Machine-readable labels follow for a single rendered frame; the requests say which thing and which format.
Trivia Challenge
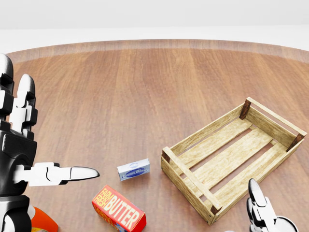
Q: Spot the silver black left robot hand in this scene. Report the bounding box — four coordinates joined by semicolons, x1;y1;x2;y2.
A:
0;53;100;197

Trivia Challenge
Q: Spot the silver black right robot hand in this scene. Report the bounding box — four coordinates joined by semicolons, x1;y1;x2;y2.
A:
246;178;299;232

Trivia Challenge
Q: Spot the wooden slat tray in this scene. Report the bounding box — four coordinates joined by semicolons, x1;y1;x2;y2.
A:
160;97;308;226

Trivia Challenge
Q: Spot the orange red tin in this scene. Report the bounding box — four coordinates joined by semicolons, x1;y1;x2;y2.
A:
30;206;59;232

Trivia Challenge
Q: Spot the small white blue box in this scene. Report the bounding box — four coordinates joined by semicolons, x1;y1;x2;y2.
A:
117;158;151;181

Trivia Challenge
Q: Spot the red yellow butter box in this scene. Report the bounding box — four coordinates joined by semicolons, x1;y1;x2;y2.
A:
91;185;147;232

